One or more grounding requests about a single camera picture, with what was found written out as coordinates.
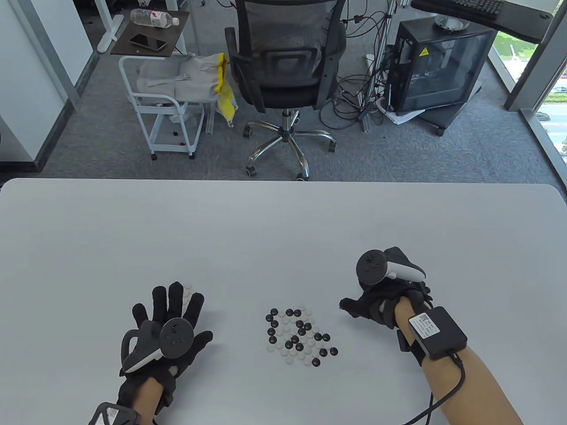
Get dark rolling computer stand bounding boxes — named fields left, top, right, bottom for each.
left=421, top=84, right=483, bottom=137

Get person's left hand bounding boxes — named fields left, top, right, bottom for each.
left=119, top=282, right=214, bottom=414

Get pile of mixed go stones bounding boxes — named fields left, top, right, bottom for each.
left=265, top=305, right=339, bottom=367

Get grey fabric bag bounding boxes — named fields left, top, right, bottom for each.
left=136, top=54, right=224, bottom=104

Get black mesh office chair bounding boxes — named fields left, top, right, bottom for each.
left=224, top=0, right=348, bottom=181

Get person's right forearm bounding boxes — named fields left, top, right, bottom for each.
left=394, top=297, right=523, bottom=425

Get clear plastic water bottle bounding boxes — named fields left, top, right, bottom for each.
left=130, top=8, right=180, bottom=28

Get black and white VR controller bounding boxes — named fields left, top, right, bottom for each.
left=356, top=247, right=427, bottom=285
left=120, top=318, right=194, bottom=373

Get black computer tower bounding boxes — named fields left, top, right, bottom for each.
left=386, top=19, right=497, bottom=116

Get black cross-braced wrist module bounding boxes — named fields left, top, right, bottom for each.
left=89, top=402, right=141, bottom=425

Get silver bowl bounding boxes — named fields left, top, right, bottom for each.
left=435, top=13, right=470, bottom=32

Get white papers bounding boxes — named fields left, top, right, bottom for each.
left=379, top=100, right=426, bottom=127

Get white desk leg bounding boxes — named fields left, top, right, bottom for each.
left=94, top=0, right=125, bottom=54

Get yellow plastic bag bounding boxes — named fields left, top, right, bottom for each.
left=214, top=53, right=239, bottom=128

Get aluminium frame post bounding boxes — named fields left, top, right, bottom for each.
left=361, top=0, right=399, bottom=133

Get black labelled wrist box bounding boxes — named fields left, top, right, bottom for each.
left=396, top=306, right=468, bottom=367

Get brown side table top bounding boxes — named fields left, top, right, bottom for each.
left=111, top=9, right=190, bottom=57

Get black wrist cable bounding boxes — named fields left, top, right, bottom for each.
left=401, top=352, right=466, bottom=425

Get person's right hand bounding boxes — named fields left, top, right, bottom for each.
left=340, top=281, right=433, bottom=330

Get black keyboard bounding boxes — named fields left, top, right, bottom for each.
left=412, top=0, right=505, bottom=20

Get black smartphone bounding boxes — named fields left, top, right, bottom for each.
left=129, top=34, right=168, bottom=50

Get tangle of black cables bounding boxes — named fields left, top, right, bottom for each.
left=320, top=0, right=399, bottom=131

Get white metal cart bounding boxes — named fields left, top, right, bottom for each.
left=119, top=55, right=205, bottom=160

